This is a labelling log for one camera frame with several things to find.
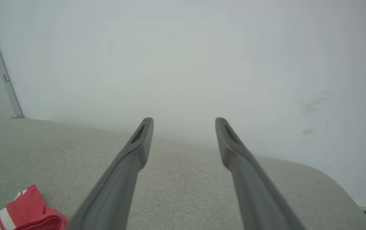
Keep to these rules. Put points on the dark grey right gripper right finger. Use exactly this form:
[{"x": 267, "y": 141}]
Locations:
[{"x": 259, "y": 198}]

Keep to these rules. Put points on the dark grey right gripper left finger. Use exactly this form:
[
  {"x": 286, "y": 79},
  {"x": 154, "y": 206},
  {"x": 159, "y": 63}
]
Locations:
[{"x": 115, "y": 191}]

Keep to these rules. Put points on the red and white garment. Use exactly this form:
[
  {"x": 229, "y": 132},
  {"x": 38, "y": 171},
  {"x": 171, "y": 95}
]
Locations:
[{"x": 26, "y": 210}]

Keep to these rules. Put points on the grey metal door frame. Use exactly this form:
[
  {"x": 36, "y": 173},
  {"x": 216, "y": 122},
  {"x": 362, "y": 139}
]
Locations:
[{"x": 0, "y": 67}]

